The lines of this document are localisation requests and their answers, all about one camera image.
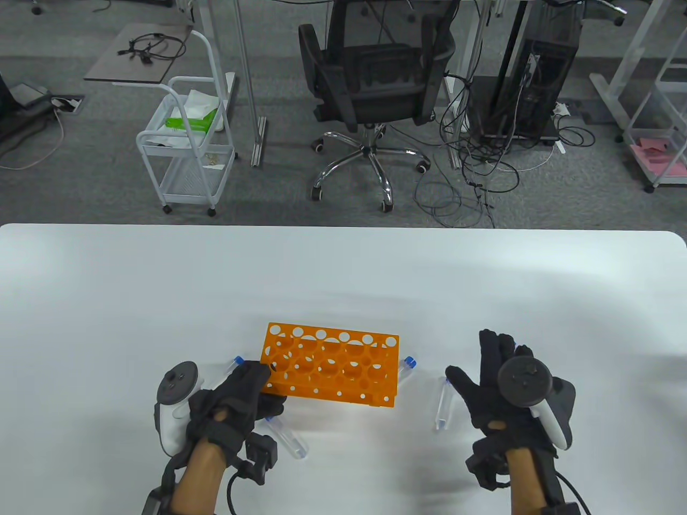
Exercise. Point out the person's right hand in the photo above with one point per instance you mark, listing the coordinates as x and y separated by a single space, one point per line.
485 397

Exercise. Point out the person's left hand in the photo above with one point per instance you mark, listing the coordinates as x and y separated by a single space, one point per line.
241 391

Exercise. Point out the clear test tube blue cap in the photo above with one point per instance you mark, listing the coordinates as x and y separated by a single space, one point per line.
444 407
292 442
229 370
409 363

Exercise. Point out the orange test tube rack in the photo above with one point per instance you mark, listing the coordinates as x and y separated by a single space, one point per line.
327 392

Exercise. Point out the person's left forearm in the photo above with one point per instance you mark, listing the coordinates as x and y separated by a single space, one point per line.
201 483

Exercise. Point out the person's right forearm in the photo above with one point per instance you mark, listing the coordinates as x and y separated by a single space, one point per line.
526 483

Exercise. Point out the black and white tracking controller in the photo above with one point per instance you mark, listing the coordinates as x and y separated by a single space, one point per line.
525 382
177 382

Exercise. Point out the black labelled sensor box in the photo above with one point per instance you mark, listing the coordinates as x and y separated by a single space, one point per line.
561 509
153 504

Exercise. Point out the white shelf trolley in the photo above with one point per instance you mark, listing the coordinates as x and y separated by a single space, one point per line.
649 188

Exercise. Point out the green packet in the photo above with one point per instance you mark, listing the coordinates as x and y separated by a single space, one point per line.
185 124

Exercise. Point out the white plastic bag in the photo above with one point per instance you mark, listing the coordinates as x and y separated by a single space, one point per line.
201 102

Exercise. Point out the pink paper sheet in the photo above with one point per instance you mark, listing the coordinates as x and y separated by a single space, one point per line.
657 158

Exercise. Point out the white power plug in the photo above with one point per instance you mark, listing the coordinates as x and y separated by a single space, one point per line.
561 109

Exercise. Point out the grey metal desk leg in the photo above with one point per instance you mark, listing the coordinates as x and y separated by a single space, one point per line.
248 80
472 48

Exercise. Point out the black computer tower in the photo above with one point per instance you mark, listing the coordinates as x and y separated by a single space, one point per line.
536 80

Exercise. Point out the black office chair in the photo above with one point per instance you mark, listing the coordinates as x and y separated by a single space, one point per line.
375 80

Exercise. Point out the floor power outlet box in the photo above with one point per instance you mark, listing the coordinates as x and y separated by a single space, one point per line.
67 103

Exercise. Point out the black equipment base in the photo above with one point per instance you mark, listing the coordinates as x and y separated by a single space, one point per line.
16 115

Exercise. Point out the black chair base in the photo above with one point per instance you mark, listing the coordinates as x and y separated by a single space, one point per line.
619 20

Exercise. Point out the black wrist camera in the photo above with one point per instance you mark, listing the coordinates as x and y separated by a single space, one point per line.
480 461
263 453

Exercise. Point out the white desk frame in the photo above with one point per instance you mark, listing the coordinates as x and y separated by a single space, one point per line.
612 88

